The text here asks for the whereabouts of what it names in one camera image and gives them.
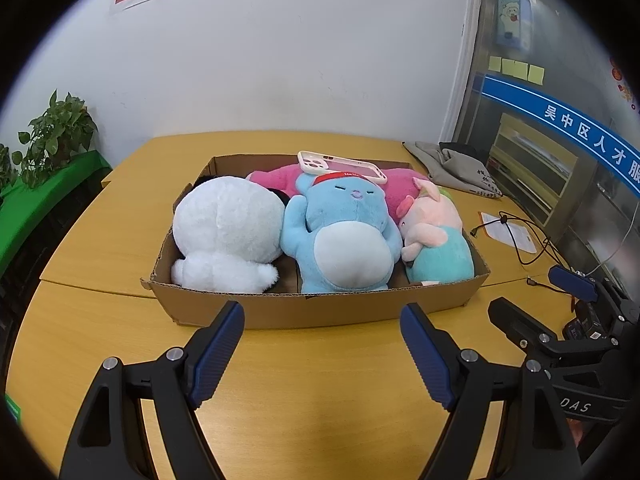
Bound pink bear plush toy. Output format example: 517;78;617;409
246;164;427;223

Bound grey folded cloth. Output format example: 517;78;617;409
402;142;503;198

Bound pink pig plush toy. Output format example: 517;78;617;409
396;178;475;285

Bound yellow sticky notes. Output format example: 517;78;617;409
488;55;546;86

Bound black cable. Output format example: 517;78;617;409
470;212;576;281

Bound person's right hand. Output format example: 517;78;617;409
566;418;585;446

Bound white panda plush toy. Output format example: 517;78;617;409
171;176;285;294

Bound green covered side table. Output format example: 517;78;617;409
0;151;112;273

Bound white paper sheet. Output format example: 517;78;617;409
480;212;537;254

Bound blue window banner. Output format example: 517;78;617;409
480;75;639;196

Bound green potted plant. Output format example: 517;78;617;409
1;90;98;190

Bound blue cartoon poster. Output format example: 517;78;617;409
496;0;533;52

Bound blue cat plush toy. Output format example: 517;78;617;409
280;171;402;295

